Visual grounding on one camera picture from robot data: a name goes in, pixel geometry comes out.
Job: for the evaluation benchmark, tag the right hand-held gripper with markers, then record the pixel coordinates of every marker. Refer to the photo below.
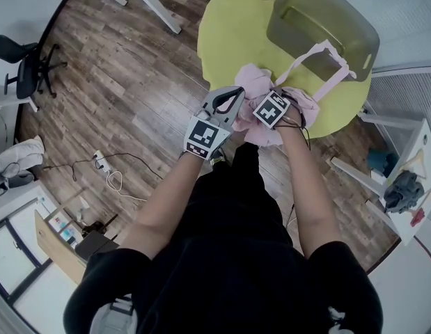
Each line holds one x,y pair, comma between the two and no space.
271,110

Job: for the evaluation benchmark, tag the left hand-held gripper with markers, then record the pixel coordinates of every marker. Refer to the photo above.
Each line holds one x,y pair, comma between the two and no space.
203,136

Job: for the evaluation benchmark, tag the pink clothes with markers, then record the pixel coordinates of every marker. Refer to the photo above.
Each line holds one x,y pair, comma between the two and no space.
253,78

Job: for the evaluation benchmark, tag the translucent grey plastic bin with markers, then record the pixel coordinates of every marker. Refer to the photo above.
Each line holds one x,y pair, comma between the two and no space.
326,9

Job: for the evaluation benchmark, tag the person's left forearm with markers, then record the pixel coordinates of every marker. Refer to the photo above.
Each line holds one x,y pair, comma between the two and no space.
166,200

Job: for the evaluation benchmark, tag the person's right forearm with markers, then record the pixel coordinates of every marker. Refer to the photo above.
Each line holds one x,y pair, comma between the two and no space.
312,190

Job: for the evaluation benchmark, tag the wooden clothes hanger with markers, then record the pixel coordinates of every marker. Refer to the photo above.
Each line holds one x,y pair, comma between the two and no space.
418,158
425,195

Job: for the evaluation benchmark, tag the person's shoe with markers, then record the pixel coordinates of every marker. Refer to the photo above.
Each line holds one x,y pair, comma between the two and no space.
217,157

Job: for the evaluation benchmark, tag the round table yellow-green tablecloth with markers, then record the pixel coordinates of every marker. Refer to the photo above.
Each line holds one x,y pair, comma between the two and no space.
236,30

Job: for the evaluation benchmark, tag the white square table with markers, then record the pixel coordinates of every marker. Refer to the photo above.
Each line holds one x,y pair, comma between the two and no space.
163,9

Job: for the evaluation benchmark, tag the dark teal bag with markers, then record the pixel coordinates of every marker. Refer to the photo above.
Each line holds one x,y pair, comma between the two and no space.
380,162

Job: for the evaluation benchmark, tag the white plastic basket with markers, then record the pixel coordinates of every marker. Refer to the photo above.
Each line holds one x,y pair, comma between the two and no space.
378,179

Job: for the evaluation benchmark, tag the white power strip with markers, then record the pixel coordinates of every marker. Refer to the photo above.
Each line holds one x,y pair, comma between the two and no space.
102,161

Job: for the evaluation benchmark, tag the long white desk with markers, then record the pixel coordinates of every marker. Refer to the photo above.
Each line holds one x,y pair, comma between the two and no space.
415,144

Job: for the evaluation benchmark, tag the person's black-clothed body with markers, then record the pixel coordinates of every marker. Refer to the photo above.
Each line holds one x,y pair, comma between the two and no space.
232,256

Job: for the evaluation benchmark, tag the grey crumpled garment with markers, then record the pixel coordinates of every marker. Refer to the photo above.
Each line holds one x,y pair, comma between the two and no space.
403,190

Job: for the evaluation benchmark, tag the red cloth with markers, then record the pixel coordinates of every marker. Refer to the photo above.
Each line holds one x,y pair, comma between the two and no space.
417,218

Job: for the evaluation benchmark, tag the dark bent-wood chair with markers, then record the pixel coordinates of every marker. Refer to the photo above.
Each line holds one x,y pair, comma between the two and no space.
95,244

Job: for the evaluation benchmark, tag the black office chair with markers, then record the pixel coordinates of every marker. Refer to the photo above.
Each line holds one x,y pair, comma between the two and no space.
27,68

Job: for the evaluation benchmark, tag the white fabric bundle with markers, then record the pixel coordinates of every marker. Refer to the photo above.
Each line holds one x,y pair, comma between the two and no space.
22,153

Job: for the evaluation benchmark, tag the small white desk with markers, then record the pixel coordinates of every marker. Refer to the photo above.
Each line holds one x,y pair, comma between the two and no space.
13,103

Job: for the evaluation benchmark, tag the black round device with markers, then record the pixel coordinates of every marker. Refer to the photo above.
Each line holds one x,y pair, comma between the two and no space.
16,181

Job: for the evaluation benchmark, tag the light wooden cabinet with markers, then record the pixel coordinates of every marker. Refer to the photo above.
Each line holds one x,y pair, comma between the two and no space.
58,252

